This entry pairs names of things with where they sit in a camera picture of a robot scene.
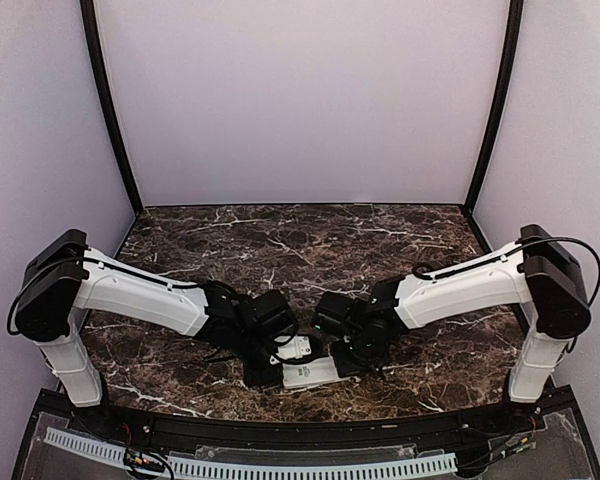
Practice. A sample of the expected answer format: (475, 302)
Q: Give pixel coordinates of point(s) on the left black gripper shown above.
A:
(257, 378)

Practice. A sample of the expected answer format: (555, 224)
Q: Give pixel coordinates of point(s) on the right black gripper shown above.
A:
(346, 369)

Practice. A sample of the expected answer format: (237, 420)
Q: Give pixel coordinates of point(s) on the white remote control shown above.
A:
(321, 371)

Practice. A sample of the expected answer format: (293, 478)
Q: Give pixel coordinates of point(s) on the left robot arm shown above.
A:
(70, 275)

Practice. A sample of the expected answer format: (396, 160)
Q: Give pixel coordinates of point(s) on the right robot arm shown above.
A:
(535, 269)

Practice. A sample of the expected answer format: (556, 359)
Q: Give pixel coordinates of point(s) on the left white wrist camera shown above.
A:
(291, 350)

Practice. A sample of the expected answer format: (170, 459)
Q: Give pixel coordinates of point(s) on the black front rail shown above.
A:
(463, 429)

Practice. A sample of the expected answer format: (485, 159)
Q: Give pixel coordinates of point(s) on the white slotted cable duct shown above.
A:
(232, 463)

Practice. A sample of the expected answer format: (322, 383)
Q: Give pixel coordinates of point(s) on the right black frame post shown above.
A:
(506, 64)

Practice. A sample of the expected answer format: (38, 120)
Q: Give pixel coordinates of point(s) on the black frame post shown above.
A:
(108, 109)
(506, 64)

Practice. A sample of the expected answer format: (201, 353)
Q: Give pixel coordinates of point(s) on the left black frame post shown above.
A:
(108, 109)

